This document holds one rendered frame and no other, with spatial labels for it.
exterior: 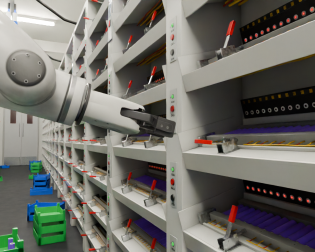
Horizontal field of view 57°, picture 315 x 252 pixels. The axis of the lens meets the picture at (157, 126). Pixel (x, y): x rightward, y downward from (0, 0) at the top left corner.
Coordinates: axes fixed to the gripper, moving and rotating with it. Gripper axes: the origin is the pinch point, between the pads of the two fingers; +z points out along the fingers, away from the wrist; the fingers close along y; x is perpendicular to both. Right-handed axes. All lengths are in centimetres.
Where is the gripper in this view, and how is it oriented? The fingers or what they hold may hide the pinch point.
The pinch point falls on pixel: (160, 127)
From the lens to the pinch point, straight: 56.0
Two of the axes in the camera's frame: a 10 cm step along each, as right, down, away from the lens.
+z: 8.9, 2.7, 3.8
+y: 4.0, -0.4, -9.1
